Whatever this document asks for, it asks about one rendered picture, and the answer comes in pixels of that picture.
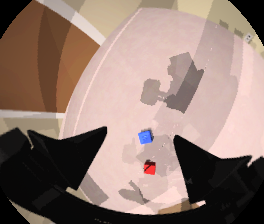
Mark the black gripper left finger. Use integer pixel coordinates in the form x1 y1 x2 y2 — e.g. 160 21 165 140
28 125 108 190

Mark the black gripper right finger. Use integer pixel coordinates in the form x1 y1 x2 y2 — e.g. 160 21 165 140
173 135 252 205

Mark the red block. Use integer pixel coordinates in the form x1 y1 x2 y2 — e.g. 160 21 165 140
144 161 156 175

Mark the blue toy building block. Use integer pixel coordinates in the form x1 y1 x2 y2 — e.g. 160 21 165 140
137 129 153 144

